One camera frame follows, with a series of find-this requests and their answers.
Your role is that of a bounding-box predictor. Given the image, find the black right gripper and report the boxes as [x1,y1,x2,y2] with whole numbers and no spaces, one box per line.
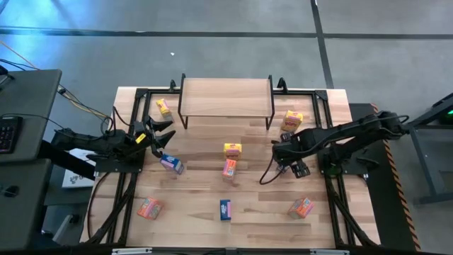
[272,131,312,179]

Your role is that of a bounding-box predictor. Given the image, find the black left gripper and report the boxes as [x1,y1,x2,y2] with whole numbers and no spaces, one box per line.
[132,116,177,159]

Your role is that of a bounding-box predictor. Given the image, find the yellow Pops cereal box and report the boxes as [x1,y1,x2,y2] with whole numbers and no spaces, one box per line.
[156,98,174,123]
[280,110,304,133]
[223,142,243,161]

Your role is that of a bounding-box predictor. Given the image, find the orange Mini-Wheats cereal box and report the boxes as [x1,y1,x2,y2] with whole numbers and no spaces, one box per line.
[222,158,237,182]
[137,196,164,221]
[287,197,315,220]

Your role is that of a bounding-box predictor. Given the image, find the white printed box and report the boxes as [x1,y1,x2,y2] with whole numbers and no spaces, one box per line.
[62,147,98,188]

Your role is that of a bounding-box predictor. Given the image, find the black hazard-striped floor mat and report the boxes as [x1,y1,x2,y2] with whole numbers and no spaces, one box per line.
[348,102,422,252]

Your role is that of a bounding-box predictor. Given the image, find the grey desk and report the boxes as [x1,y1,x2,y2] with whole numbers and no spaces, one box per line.
[0,158,54,251]
[0,69,63,164]

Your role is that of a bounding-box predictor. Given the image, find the black keyboard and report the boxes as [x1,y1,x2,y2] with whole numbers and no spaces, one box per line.
[0,115,23,155]

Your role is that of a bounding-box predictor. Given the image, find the black computer mouse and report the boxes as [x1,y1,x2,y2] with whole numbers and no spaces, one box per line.
[1,184,21,198]

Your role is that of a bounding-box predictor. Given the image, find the black equipment stand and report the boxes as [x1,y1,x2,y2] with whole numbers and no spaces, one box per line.
[391,92,453,206]

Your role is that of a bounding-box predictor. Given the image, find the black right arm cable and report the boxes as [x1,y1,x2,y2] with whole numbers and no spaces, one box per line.
[258,155,284,186]

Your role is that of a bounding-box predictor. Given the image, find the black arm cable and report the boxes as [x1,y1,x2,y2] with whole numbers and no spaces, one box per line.
[258,155,284,186]
[100,105,132,137]

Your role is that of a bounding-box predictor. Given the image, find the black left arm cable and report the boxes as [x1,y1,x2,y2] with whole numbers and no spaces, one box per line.
[100,105,132,137]

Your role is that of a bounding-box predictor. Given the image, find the black aluminium rig frame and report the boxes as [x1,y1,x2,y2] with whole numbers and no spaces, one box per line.
[83,76,382,251]

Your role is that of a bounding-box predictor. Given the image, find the wooden shelf black metal frame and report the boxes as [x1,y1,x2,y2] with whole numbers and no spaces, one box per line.
[177,73,276,131]

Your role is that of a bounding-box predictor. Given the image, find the yellow cable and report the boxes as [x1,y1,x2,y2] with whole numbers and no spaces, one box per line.
[0,39,109,118]

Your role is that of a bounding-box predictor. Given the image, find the silver bracket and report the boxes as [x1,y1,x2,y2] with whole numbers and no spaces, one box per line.
[111,247,153,255]
[309,249,350,255]

